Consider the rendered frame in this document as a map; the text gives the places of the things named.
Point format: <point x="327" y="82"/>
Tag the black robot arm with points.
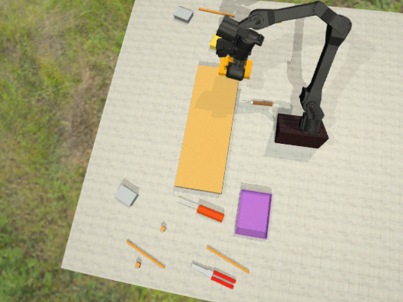
<point x="337" y="29"/>

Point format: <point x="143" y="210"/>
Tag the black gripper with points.
<point x="237" y="70"/>

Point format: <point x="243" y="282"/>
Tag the brown-handled awl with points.
<point x="262" y="103"/>

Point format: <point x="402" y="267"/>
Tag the orange rectangular panel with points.
<point x="208" y="129"/>

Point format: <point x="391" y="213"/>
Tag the purple shallow tray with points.
<point x="254" y="213"/>

